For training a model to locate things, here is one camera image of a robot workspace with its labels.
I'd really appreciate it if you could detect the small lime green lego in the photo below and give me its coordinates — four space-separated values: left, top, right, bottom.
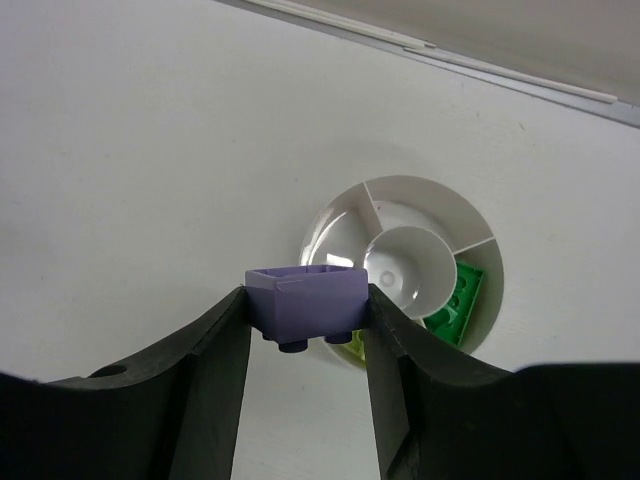
342 330 366 364

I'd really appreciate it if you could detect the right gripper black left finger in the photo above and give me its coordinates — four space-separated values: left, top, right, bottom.
1 288 251 479

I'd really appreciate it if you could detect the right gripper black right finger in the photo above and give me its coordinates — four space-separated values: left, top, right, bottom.
365 288 639 479

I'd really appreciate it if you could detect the light purple lego brick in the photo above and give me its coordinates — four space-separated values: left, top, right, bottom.
244 265 369 353

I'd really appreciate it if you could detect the green lego plate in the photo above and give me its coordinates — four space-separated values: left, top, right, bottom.
422 262 485 347

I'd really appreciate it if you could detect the white round divided container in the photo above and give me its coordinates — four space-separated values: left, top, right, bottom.
299 175 504 354

